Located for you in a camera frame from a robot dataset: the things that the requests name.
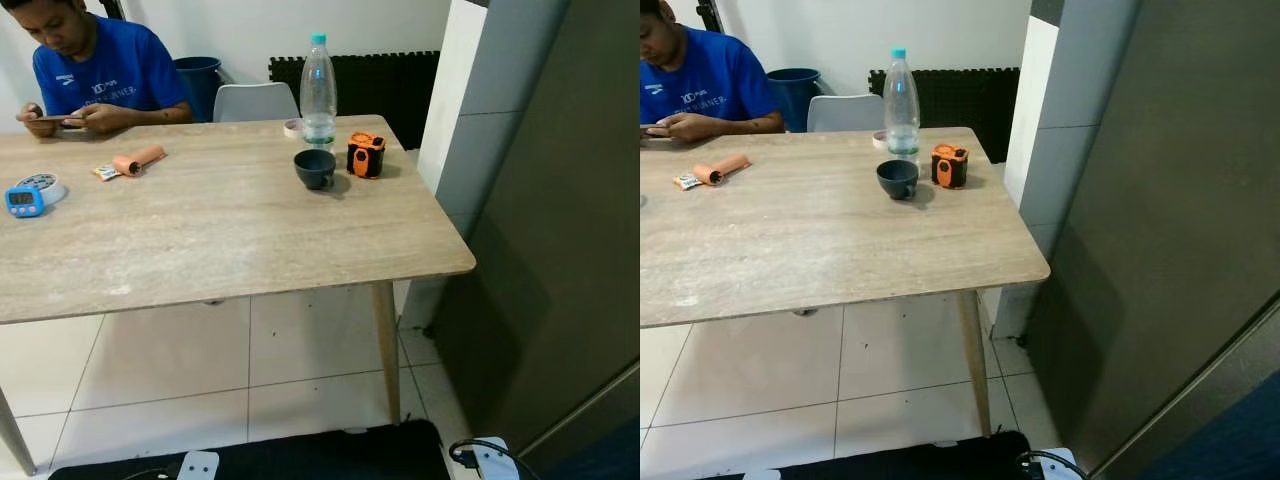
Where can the white plastic chair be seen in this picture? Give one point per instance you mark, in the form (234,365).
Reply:
(845,113)
(255,103)

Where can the dark smartphone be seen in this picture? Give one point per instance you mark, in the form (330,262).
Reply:
(55,120)

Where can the grey two-door fridge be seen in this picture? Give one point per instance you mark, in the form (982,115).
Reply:
(560,200)
(1170,200)

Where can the blue plastic bucket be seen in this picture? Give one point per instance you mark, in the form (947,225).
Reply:
(200,85)
(795,98)

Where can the large clear water bottle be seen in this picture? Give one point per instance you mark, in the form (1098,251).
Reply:
(901,100)
(318,90)

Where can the blue digital timer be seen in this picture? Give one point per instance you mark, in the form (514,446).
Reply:
(24,200)

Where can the dark floor mat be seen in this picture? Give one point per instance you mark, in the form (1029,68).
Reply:
(900,462)
(300,455)

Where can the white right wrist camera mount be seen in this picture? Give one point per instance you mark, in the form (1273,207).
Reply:
(493,462)
(1062,468)

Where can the small printed sachet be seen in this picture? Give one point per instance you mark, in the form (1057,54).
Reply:
(686,182)
(105,173)

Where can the orange black tape measure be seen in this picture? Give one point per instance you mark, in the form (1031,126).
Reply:
(366,157)
(949,167)

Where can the dark blue cup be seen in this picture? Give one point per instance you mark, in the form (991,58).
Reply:
(313,168)
(896,178)

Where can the black foam wall mat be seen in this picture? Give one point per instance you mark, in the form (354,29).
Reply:
(380,90)
(970,110)

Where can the beige tape roll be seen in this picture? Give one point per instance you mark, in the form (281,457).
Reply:
(292,128)
(878,140)

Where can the orange paper roll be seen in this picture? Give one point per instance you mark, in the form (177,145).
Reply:
(722,170)
(140,160)

